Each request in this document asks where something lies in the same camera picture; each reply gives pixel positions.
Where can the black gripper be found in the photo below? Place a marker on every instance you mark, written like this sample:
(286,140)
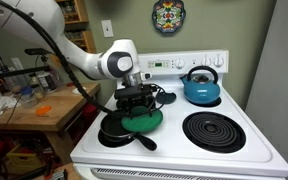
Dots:
(140,95)

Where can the black frying pan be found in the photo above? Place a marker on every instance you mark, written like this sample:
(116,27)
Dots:
(113,131)

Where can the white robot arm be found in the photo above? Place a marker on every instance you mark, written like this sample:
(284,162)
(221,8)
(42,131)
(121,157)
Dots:
(42,23)

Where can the white electric stove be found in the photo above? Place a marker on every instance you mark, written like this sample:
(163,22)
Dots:
(176,157)

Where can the dark teal spoon rest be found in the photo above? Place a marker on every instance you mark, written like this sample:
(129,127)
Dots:
(165,98)

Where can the left front coil burner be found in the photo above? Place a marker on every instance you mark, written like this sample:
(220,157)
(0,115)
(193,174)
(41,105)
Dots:
(109,142)

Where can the small white dish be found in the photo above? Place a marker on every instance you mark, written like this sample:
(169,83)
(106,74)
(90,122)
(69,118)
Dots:
(77,91)

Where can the right front coil burner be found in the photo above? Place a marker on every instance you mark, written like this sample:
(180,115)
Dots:
(214,132)

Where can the lower wooden spice rack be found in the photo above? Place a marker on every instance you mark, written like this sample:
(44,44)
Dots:
(81,38)

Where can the wooden spice rack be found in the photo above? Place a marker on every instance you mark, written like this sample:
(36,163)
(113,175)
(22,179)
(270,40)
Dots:
(81,38)
(75,14)

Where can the wooden side table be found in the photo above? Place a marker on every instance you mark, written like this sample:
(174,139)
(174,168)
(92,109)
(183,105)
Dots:
(65,105)

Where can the white labelled jar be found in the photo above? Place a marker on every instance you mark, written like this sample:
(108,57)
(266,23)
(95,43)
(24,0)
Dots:
(47,82)

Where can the orange plastic lid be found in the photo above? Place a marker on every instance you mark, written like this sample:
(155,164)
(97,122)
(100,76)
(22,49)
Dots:
(43,111)

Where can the upper wooden spice rack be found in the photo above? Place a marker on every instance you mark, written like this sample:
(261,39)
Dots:
(75,14)

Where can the clear plastic container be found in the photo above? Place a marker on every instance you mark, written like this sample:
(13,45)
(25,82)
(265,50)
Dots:
(28,98)

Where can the yellow plastic crate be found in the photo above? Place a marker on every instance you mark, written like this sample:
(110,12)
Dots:
(22,160)

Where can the white crumpled cloth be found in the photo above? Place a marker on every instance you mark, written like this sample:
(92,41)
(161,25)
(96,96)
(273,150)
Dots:
(6,102)

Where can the blue kettle black handle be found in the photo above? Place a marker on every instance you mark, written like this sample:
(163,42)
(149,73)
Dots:
(200,89)

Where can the white wall light switch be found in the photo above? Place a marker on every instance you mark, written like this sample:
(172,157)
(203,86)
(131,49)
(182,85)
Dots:
(107,28)

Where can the colourful decorative wall plate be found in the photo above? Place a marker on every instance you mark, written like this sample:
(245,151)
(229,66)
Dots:
(168,15)

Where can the black camera on stand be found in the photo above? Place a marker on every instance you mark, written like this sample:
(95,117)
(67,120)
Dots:
(36,51)

